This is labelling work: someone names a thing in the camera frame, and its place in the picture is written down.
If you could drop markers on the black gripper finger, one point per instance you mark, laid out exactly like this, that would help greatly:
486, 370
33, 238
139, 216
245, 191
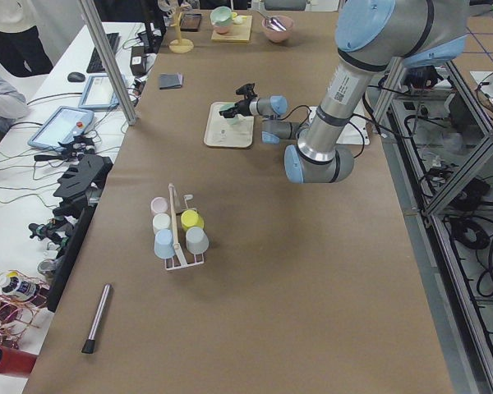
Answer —
228, 112

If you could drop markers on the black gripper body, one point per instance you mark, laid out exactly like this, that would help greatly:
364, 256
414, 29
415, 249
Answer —
243, 107

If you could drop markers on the green cup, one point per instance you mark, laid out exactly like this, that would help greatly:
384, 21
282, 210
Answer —
230, 120

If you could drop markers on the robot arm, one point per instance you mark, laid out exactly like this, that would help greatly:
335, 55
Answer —
368, 35

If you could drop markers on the cream rabbit tray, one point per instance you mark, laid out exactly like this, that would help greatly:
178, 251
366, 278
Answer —
221, 132

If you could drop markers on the dark tray box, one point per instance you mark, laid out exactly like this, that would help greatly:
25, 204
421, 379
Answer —
190, 22

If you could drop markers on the yellow cup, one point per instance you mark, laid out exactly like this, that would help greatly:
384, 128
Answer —
191, 218

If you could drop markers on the pink cup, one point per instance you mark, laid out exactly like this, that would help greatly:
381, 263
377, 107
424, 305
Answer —
159, 205

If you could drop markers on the cream white cup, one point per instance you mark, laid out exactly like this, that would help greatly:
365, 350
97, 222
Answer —
161, 221

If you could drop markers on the grey cup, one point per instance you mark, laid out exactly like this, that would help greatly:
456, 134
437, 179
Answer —
196, 240

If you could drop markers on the blue cup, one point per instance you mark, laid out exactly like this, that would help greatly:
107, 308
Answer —
163, 244

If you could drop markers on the grey folded cloth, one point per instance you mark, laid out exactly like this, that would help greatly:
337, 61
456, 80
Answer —
171, 81

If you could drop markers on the bamboo cutting board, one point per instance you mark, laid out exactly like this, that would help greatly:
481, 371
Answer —
238, 33

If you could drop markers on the pink bowl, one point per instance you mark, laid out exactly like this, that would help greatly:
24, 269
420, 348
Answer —
278, 36

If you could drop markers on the wooden mug tree stand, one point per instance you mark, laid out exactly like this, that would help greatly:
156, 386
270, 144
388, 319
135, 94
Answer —
174, 11

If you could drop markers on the metal spoon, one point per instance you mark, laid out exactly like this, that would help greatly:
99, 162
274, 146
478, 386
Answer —
272, 22

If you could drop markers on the green bowl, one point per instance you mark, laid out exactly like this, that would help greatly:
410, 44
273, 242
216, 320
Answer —
221, 19

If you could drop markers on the black computer mouse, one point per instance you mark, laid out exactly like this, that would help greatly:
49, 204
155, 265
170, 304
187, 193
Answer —
75, 77

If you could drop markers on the teach pendant tablet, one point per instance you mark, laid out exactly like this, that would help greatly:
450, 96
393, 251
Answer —
61, 128

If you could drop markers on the person in grey shirt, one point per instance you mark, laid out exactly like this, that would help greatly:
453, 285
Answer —
13, 105

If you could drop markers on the silver metal cylinder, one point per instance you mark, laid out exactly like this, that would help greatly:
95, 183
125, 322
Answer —
89, 345

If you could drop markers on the white bottle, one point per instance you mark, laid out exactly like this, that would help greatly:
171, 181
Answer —
18, 288

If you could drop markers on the red cylinder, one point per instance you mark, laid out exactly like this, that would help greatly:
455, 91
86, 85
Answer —
16, 363

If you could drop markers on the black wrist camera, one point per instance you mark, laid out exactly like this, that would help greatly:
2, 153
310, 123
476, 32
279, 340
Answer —
247, 91

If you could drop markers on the aluminium frame post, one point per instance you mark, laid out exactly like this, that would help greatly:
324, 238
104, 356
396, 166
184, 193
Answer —
99, 38

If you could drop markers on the white wire cup rack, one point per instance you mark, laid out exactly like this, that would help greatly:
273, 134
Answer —
179, 260

